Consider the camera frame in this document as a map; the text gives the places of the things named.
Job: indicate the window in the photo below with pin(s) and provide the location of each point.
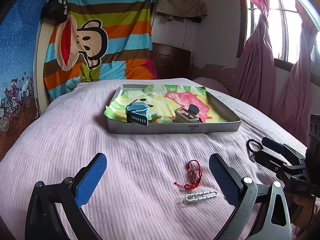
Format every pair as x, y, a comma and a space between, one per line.
284, 27

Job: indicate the pink pillow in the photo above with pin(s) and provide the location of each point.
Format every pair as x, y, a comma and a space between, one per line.
212, 84

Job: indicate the dark wooden headboard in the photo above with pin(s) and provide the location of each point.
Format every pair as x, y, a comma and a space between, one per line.
171, 62

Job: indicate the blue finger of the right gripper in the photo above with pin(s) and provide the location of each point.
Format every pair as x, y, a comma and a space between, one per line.
279, 167
285, 150

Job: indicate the beige hair claw clip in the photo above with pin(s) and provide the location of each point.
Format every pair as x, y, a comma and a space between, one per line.
189, 115

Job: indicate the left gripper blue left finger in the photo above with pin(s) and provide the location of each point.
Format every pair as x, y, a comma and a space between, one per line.
43, 220

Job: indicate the striped monkey bed sheet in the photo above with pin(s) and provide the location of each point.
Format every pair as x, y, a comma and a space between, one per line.
100, 40

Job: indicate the person's right hand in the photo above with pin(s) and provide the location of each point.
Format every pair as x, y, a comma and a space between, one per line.
310, 207

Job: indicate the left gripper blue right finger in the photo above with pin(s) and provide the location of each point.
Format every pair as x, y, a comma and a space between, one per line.
272, 220

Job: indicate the blue fabric wardrobe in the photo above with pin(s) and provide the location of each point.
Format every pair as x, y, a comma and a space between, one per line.
18, 40

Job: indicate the white snap hair clip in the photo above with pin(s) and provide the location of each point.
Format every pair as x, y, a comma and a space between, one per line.
192, 198

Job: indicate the pink curtain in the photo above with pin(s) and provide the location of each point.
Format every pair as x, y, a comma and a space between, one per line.
279, 89

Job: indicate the colourful paper tray liner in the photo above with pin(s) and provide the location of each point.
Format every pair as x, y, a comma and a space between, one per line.
163, 100

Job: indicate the grey cardboard tray box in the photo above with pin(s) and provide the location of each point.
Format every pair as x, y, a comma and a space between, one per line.
155, 127

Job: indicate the pink striped bed cover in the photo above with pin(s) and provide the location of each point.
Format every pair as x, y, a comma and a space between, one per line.
138, 196

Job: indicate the olive hanging garment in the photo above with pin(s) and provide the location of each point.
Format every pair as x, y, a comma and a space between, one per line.
193, 10

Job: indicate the light blue watch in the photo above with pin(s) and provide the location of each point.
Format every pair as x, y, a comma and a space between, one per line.
138, 112

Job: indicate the black tote bag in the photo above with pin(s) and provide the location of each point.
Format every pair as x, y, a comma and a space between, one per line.
55, 10

